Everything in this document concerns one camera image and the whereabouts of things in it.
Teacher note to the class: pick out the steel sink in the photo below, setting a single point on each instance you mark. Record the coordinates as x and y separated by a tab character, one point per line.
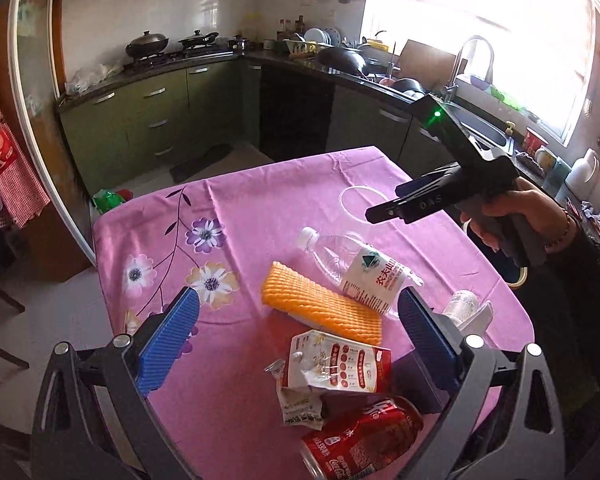
480	125

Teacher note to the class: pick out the black pot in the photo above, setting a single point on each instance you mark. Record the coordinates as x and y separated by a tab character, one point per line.
409	89

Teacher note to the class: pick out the clear plastic water bottle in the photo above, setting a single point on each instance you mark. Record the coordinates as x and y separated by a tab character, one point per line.
375	272

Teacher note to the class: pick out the snack wrapper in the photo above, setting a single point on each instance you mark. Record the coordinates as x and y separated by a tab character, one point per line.
297	405

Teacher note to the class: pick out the person's right hand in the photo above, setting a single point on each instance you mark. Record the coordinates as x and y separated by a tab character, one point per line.
540	210

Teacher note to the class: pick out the large black wok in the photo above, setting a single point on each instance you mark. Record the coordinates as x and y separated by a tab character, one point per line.
345	60

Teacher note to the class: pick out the pink floral tablecloth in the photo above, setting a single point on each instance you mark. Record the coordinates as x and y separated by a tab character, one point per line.
250	230

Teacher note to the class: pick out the green kitchen cabinets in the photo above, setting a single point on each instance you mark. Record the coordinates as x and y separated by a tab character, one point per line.
150	110

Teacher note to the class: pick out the red checkered apron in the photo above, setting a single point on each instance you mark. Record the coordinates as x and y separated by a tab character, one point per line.
15	170

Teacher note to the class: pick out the small steel pot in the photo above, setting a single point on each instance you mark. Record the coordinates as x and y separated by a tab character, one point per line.
239	43

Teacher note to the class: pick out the wooden chair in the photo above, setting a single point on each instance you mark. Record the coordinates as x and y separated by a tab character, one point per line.
0	320

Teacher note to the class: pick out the clear plastic bags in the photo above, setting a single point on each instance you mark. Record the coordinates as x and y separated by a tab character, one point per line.
92	80

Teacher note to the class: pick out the gas stove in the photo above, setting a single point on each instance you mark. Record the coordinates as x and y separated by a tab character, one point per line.
180	56

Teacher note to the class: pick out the white plastic jug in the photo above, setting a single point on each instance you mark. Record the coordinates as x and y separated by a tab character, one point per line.
587	175

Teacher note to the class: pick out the steel faucet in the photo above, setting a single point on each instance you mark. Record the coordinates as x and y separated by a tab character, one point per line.
472	47

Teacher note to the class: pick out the green plastic bag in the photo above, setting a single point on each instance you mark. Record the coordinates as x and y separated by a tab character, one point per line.
109	201

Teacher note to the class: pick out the person's right forearm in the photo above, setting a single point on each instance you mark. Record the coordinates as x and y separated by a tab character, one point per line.
595	265

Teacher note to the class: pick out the red soda can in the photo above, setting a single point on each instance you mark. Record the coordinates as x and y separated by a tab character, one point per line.
365	435

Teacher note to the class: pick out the dish rack with plates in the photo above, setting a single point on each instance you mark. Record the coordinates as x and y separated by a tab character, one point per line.
315	40

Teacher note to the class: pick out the black frying pan with lid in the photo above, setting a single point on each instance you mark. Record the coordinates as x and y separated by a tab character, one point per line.
197	40

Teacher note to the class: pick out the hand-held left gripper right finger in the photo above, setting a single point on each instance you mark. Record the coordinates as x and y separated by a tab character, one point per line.
425	340

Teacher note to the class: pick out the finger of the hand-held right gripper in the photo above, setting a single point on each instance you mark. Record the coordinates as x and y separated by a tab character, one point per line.
415	205
415	186

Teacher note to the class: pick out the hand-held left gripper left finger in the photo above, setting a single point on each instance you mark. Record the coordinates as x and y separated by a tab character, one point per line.
170	340

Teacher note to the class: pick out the tape roll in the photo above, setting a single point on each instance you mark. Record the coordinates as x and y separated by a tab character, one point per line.
522	278

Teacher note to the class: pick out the brown cutting board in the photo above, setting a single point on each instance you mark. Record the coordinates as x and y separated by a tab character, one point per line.
427	60

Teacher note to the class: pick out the black wok with lid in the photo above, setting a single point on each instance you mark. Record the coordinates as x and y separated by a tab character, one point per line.
147	45

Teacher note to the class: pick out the sliding door frame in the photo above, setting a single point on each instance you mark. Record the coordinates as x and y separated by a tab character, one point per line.
30	110

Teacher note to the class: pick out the white red drink carton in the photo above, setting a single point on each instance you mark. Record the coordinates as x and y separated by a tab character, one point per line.
340	365

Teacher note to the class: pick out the small clear plastic cup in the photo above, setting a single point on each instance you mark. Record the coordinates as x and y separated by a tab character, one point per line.
461	304

